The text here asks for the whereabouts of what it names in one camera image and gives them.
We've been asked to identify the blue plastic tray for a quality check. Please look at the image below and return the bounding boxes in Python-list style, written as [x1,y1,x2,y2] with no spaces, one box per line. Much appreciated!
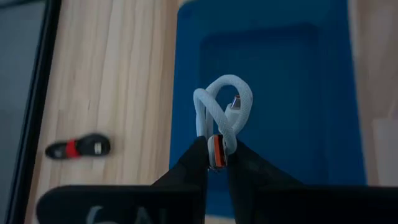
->
[169,0,368,218]

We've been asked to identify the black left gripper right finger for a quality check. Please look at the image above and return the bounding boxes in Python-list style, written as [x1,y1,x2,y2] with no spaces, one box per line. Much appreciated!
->
[226,140,398,224]

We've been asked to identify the black cable with red tie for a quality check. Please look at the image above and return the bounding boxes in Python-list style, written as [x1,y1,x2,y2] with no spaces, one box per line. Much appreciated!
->
[45,133,111,161]

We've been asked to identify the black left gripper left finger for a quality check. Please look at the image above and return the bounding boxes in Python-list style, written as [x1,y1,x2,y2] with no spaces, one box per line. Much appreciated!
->
[35,136,209,224]

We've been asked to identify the white braided USB-C cable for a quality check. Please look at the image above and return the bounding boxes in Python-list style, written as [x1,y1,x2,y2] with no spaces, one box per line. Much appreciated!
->
[192,73,254,172]

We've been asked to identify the black aluminium table frame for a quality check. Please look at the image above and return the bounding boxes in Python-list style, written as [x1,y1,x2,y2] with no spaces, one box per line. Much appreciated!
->
[4,0,62,224]

